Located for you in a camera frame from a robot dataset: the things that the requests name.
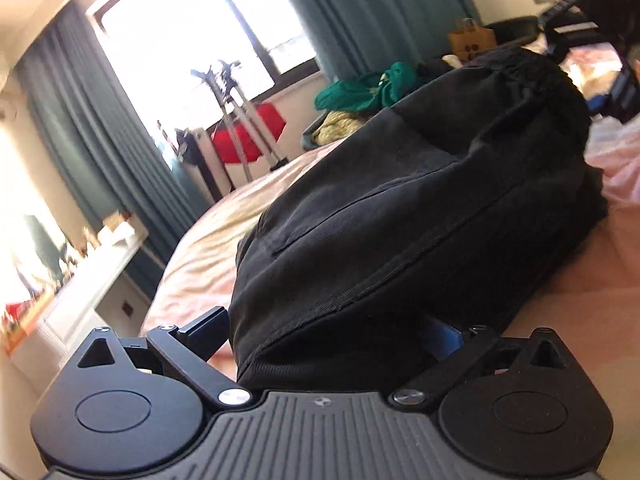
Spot black chair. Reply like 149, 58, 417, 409
175, 129, 238, 202

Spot red cloth on hanger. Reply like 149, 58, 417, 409
212, 105, 287, 165

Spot bed with pink sheet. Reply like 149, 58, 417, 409
140, 40, 640, 461

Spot cream knit garment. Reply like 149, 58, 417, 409
311, 109, 373, 147

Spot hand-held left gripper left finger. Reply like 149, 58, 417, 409
75, 306, 252, 407

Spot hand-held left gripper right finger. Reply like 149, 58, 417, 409
390, 317, 572, 407

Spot green garment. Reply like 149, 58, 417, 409
314, 61, 428, 115

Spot dark storage box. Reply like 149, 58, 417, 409
486, 15, 542, 42

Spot teal curtain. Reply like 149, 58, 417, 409
15, 10, 203, 291
265, 0, 481, 92

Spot window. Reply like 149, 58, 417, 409
90, 0, 321, 126

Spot garment steamer stand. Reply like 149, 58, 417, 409
190, 59, 291, 181

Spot black clothing pile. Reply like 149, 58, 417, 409
417, 57, 451, 78

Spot white desk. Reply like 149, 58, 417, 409
0, 217, 151, 361

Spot brown paper bag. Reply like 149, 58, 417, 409
447, 17, 497, 60

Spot black pants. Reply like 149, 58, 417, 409
227, 42, 608, 393

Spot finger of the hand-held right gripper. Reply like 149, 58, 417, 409
586, 55, 640, 125
541, 0, 621, 61

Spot white appliance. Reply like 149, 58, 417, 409
186, 129, 211, 166

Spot tissue box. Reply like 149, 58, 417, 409
101, 211, 137, 242

